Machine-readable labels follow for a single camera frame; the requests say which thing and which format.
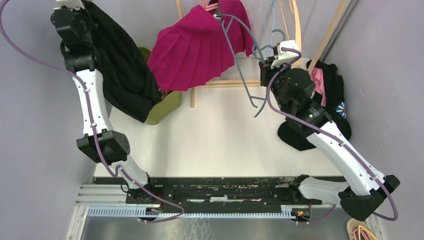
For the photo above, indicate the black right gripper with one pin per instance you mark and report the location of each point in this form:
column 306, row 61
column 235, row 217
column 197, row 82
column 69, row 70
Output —
column 267, row 70

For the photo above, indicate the beige wooden hanger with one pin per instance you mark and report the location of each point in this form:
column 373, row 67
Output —
column 293, row 7

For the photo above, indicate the light blue hanger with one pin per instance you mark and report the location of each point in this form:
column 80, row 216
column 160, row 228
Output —
column 269, row 20

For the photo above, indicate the magenta skirt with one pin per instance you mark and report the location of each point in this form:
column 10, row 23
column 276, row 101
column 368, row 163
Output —
column 200, row 47

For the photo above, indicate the grey-blue plastic hanger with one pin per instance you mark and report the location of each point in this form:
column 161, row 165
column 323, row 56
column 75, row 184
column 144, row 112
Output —
column 245, row 72

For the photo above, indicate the pink hanger hook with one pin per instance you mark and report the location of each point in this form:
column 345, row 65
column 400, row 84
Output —
column 209, row 7

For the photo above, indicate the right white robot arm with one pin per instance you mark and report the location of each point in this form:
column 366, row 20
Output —
column 364, row 188

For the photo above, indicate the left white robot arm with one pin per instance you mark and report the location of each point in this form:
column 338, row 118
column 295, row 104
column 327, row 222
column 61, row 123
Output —
column 100, row 142

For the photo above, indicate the pink cloth on pile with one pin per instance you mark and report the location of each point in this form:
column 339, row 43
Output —
column 317, row 76

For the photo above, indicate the black garment pile with flower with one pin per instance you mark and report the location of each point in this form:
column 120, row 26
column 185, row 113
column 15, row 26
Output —
column 335, row 106

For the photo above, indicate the olive green plastic basket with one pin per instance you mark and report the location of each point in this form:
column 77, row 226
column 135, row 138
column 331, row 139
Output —
column 164, row 107

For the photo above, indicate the hangers bundle in corner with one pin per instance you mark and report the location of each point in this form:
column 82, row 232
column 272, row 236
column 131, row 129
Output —
column 358, row 230

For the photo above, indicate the grey wall conduit strip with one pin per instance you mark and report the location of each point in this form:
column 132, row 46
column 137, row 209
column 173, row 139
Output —
column 337, row 23

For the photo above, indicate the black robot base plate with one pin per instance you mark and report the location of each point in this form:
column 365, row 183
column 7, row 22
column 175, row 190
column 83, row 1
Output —
column 215, row 195

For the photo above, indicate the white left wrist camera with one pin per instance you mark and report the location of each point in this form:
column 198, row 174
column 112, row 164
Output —
column 71, row 4

